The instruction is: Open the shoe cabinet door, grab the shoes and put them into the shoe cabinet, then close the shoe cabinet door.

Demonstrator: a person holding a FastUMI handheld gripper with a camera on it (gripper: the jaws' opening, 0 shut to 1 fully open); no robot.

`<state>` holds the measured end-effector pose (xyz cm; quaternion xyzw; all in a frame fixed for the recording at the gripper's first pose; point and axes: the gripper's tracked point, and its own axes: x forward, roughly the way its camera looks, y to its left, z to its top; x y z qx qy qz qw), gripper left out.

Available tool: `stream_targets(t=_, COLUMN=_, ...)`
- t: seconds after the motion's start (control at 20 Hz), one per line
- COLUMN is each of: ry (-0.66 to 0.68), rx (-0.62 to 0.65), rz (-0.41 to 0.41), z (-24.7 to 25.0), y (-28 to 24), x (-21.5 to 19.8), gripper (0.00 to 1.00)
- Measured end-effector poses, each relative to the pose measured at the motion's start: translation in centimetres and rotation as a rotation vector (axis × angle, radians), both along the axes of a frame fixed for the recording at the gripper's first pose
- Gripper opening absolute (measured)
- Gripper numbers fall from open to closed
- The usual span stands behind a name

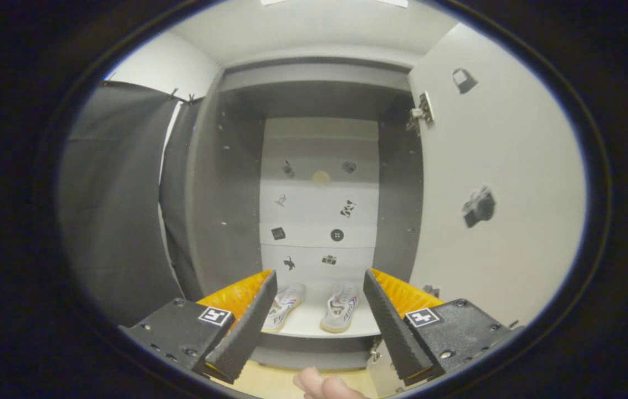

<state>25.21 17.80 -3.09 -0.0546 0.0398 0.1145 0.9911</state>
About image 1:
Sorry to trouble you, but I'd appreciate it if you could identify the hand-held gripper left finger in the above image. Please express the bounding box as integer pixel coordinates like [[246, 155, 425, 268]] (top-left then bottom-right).
[[120, 269, 278, 385]]

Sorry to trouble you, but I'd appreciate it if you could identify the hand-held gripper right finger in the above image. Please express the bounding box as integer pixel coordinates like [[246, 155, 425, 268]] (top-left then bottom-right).
[[362, 268, 517, 387]]

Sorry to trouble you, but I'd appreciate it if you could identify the white shoe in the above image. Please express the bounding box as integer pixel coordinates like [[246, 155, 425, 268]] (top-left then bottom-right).
[[261, 283, 307, 333], [320, 283, 360, 334]]

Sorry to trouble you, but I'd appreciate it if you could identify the grey shoe cabinet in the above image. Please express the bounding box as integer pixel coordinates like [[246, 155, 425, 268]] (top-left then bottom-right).
[[183, 55, 425, 371]]

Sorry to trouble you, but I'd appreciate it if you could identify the black backdrop cloth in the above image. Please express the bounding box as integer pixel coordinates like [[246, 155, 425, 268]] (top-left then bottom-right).
[[59, 80, 203, 328]]

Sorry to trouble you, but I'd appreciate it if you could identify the long ceiling light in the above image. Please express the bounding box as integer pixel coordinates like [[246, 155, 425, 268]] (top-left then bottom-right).
[[261, 0, 409, 8]]

